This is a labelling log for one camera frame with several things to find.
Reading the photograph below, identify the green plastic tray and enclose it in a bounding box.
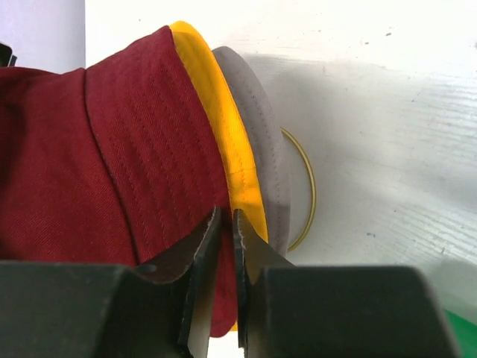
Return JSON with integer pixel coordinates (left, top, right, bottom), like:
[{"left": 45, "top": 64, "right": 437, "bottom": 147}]
[{"left": 446, "top": 310, "right": 477, "bottom": 358}]

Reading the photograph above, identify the yellow bucket hat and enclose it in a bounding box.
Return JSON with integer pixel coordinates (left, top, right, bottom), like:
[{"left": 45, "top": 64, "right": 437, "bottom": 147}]
[{"left": 169, "top": 20, "right": 270, "bottom": 333}]

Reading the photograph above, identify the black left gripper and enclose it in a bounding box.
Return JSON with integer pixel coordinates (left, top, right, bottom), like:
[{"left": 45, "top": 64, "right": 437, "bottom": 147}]
[{"left": 0, "top": 43, "right": 17, "bottom": 67}]

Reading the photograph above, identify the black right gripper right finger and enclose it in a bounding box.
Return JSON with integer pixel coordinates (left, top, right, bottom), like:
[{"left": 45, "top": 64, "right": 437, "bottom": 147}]
[{"left": 233, "top": 210, "right": 461, "bottom": 357}]

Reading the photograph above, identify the gold wire hat stand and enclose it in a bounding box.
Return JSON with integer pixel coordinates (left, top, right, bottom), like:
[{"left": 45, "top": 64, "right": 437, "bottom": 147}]
[{"left": 279, "top": 126, "right": 318, "bottom": 253}]

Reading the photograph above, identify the grey bucket hat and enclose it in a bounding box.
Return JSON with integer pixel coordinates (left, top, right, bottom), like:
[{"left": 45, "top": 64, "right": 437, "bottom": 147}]
[{"left": 212, "top": 46, "right": 291, "bottom": 257}]

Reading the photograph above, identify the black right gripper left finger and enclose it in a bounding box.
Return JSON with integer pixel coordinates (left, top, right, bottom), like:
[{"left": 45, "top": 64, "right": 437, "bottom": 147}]
[{"left": 1, "top": 208, "right": 221, "bottom": 357}]

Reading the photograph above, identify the dark red bucket hat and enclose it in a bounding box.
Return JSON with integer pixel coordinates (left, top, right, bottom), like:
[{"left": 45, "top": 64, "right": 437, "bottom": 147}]
[{"left": 0, "top": 25, "right": 239, "bottom": 339}]

